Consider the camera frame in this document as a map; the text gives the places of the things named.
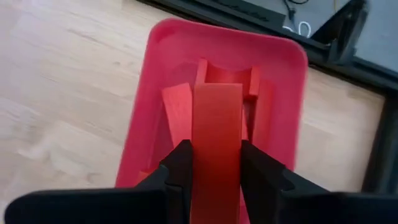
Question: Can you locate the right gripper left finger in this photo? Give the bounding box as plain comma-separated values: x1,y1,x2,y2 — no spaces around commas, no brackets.
4,139,193,224

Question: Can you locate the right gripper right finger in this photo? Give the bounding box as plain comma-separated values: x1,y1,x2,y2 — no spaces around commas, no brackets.
241,139,398,224

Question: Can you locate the red wooden block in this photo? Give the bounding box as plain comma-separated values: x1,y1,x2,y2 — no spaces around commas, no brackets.
190,82,244,224
195,58,208,85
160,82,195,149
248,65,261,98
203,62,252,85

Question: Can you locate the red plastic bin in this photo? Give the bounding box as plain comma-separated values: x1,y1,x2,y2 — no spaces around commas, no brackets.
114,17,309,224

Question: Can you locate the long black power strip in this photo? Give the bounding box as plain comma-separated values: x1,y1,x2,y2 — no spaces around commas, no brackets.
214,0,287,26

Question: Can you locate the white cable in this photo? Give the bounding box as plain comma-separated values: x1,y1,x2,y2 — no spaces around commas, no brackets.
282,21,312,38

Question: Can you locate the black coiled floor cable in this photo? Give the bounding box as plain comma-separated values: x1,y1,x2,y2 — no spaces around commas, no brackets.
281,0,310,22

